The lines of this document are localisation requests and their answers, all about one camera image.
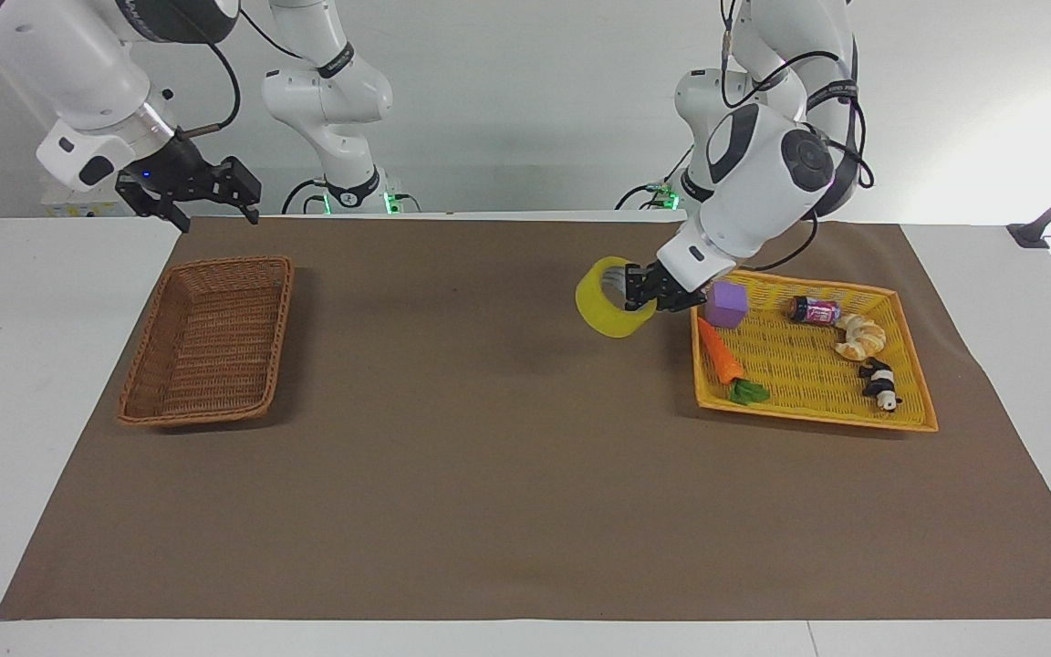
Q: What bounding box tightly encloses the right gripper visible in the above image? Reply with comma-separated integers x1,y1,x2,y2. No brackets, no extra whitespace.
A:
115,134,263,234

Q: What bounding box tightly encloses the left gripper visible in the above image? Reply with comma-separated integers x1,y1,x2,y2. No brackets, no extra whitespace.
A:
624,262,708,314

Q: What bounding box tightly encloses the brown wicker basket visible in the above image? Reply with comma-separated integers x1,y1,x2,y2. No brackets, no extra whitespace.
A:
117,255,296,429

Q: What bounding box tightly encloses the yellow plastic basket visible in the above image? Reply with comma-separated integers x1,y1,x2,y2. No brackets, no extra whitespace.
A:
690,269,939,433

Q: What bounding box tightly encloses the purple cube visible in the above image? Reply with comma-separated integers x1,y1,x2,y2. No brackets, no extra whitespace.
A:
704,281,750,330

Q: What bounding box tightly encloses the orange toy carrot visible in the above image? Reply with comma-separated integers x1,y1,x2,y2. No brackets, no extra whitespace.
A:
696,316,772,407

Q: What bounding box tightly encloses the small pink can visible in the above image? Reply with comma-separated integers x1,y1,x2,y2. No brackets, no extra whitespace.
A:
787,295,844,327

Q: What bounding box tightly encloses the toy croissant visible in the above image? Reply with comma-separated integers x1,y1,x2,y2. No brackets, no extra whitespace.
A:
833,313,888,363

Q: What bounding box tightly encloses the black and white panda toy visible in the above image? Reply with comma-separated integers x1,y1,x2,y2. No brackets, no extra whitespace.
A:
858,358,903,413

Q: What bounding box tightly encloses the black cable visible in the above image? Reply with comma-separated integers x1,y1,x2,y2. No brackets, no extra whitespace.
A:
743,212,820,274
615,146,694,212
238,7,309,61
281,177,328,216
181,36,243,141
719,0,876,191

